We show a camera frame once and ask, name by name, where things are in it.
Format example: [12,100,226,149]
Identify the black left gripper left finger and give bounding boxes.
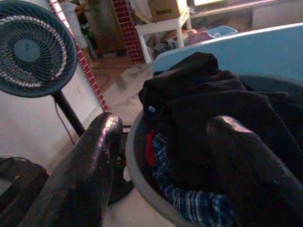
[20,112,123,227]

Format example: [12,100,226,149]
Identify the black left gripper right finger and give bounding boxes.
[205,115,303,227]

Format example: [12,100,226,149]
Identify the black garment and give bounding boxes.
[138,52,303,190]

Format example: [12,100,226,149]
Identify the black bag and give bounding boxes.
[0,157,50,227]

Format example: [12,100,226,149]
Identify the blue plaid cloth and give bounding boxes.
[151,134,239,227]

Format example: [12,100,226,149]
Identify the red cloth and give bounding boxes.
[144,129,159,167]

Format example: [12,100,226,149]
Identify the black standing fan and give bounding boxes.
[0,0,135,205]

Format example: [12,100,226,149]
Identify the light blue plastic box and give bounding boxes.
[205,25,239,39]

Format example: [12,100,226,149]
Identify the purple bag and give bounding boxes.
[187,29,209,45]

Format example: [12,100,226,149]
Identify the white wooden shelf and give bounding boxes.
[136,0,193,64]

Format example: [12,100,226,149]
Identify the brown cardboard box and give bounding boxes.
[148,0,189,23]

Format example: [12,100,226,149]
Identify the thin fan power cable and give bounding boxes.
[54,101,77,145]

